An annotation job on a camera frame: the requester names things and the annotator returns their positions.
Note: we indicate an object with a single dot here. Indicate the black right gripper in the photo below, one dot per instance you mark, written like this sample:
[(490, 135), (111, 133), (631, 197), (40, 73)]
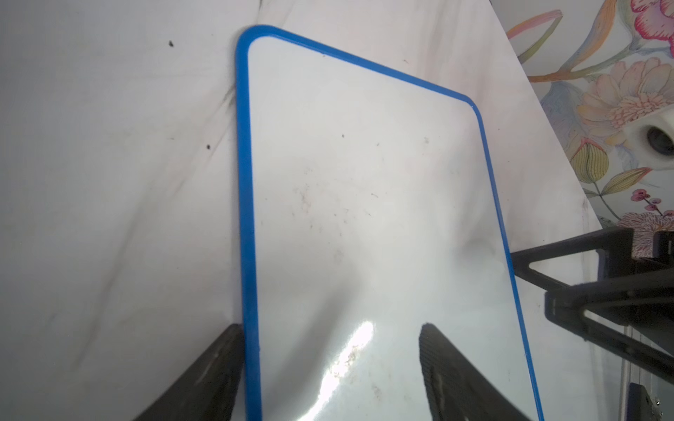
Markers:
[(630, 316)]

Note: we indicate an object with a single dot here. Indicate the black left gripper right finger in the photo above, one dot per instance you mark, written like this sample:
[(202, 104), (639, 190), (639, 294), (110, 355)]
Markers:
[(455, 389)]

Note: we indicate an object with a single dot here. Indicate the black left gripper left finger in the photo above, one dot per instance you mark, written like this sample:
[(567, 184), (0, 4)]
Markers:
[(207, 390)]

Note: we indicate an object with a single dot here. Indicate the blue-framed whiteboard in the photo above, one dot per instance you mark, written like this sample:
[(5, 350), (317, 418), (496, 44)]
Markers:
[(368, 208)]

